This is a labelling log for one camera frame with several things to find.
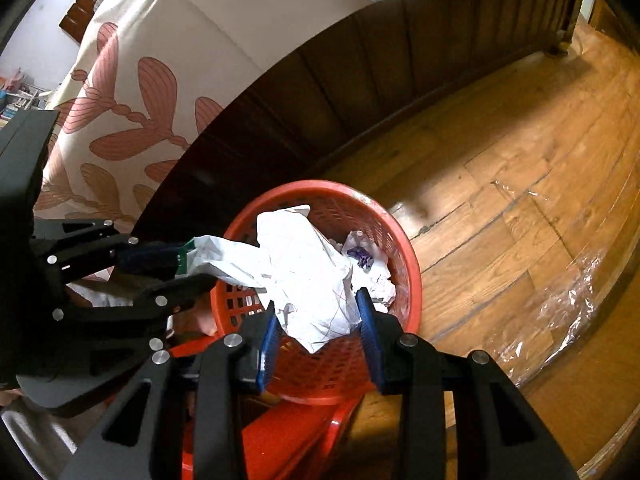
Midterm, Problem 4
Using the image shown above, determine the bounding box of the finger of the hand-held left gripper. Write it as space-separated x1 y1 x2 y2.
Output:
52 272 221 376
32 217 193 286

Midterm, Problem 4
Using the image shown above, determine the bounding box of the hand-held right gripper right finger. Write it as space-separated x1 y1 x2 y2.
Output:
354 287 581 480

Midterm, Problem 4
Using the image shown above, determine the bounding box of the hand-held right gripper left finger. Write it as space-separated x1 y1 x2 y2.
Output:
57 302 283 480

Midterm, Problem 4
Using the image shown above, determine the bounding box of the small white paper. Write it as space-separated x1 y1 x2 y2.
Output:
342 230 396 308

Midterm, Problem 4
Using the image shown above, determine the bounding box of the red plastic basket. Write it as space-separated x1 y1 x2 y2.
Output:
210 179 423 407

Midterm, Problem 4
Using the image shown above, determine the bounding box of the purple wrapper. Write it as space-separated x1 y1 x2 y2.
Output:
347 246 376 270

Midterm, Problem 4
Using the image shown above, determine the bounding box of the large white paper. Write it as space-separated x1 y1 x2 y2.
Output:
255 204 363 355

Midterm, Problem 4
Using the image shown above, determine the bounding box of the pink cloth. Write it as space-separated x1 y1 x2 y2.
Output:
170 302 221 338

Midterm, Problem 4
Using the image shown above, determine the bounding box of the red plastic stool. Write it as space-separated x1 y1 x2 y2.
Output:
170 330 361 480

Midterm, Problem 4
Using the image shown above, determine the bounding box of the grey cloth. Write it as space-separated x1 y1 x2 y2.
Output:
0 400 81 463

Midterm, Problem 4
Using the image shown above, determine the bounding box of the clear plastic film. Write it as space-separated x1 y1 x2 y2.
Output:
470 177 626 386

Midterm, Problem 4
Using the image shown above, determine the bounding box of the leaf-printed cream bed sheet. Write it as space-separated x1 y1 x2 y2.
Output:
32 0 411 226

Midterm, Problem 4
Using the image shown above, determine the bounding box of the dark wooden bed footboard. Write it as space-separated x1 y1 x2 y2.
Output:
132 0 586 251

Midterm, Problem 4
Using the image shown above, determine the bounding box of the dark wooden headboard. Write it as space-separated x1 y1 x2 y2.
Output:
59 0 136 43

